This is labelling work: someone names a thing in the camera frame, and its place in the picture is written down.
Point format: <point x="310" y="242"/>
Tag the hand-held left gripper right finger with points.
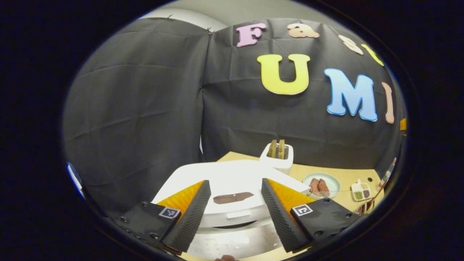
<point x="277" y="221"/>

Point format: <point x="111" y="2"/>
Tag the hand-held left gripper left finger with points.
<point x="191" y="221"/>

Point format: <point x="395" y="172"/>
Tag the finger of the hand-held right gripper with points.
<point x="403" y="126"/>

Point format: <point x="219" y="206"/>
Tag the white rice cooker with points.
<point x="232" y="177"/>

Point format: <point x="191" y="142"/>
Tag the raw meat slice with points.
<point x="323" y="187"/>
<point x="314" y="185"/>

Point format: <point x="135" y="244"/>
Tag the clear plastic bottle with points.
<point x="386" y="175"/>

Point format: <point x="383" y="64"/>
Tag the white toaster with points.
<point x="276" y="164"/>

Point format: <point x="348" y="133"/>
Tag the pale green plate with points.
<point x="333" y="183"/>

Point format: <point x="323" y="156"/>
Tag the brown bread slice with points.
<point x="281" y="149"/>
<point x="272" y="148"/>

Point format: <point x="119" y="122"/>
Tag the white divided tray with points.
<point x="357" y="187"/>

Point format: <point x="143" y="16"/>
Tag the black backdrop cloth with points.
<point x="137" y="108"/>

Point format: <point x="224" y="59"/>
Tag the blue and white panel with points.
<point x="74" y="177"/>

